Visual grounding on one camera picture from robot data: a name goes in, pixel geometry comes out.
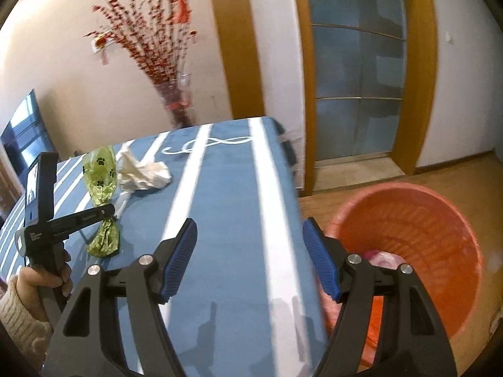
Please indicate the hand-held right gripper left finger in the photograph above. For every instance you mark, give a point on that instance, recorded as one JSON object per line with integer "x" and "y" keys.
{"x": 180, "y": 259}

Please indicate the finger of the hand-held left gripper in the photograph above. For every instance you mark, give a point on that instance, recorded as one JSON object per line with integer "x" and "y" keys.
{"x": 86, "y": 220}

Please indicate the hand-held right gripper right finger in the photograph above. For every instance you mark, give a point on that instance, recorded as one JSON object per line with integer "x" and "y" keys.
{"x": 324, "y": 263}

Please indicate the green paw print plastic bag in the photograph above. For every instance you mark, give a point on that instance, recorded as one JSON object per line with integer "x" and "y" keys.
{"x": 98, "y": 172}

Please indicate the pink translucent plastic bag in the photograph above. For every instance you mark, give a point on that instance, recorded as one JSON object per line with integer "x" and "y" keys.
{"x": 383, "y": 260}

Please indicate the orange plastic bin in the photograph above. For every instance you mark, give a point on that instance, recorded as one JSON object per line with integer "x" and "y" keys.
{"x": 412, "y": 224}

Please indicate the person's left forearm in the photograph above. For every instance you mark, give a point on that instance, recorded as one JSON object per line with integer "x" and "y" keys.
{"x": 19, "y": 322}

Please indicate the person's left hand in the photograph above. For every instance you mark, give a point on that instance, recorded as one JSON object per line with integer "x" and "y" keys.
{"x": 35, "y": 279}

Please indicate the crumpled white paper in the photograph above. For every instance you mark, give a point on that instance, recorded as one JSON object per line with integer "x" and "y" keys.
{"x": 145, "y": 172}

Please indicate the black flat television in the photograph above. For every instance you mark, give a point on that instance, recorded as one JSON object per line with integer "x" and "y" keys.
{"x": 23, "y": 129}

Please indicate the blue white striped tablecloth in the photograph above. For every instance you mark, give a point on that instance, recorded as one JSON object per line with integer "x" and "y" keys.
{"x": 228, "y": 188}

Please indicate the tall glass vase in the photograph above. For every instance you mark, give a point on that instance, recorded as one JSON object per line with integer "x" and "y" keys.
{"x": 179, "y": 106}

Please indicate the red berry branches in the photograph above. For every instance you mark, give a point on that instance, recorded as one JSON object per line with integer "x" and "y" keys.
{"x": 153, "y": 47}

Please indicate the frosted glass door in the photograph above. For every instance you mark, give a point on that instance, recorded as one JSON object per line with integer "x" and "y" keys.
{"x": 353, "y": 66}

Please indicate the red hanging ornament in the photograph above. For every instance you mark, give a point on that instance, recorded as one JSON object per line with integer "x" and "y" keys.
{"x": 184, "y": 10}

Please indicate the wooden door frame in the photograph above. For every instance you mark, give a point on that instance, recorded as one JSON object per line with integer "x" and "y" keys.
{"x": 416, "y": 86}

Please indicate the wooden wall trim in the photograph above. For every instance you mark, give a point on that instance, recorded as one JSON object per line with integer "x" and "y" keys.
{"x": 235, "y": 47}

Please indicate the white wall switch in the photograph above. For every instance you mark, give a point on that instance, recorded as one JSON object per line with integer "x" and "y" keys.
{"x": 450, "y": 37}

